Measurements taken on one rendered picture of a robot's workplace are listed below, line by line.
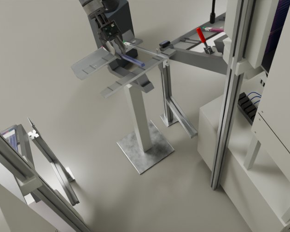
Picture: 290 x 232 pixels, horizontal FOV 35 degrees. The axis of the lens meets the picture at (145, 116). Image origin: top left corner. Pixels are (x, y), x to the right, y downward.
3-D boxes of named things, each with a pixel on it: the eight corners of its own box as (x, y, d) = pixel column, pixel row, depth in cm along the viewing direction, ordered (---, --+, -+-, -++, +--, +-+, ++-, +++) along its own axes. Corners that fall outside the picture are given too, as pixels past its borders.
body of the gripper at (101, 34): (106, 41, 183) (89, 14, 181) (102, 43, 192) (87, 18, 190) (122, 31, 185) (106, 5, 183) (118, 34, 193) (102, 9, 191)
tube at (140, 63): (102, 49, 215) (101, 47, 215) (105, 47, 215) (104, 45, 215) (142, 67, 170) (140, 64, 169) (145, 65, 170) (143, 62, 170)
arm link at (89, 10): (81, 8, 189) (98, -1, 191) (87, 19, 190) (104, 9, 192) (84, 5, 182) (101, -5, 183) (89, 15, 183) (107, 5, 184)
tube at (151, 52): (123, 44, 223) (122, 43, 222) (125, 43, 223) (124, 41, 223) (166, 60, 178) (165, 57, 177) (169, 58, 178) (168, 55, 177)
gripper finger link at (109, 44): (117, 61, 187) (106, 41, 185) (114, 62, 192) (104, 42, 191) (124, 58, 187) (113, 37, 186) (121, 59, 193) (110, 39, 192)
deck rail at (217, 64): (168, 59, 222) (163, 47, 220) (171, 57, 223) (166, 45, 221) (236, 78, 155) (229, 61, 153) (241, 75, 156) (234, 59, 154)
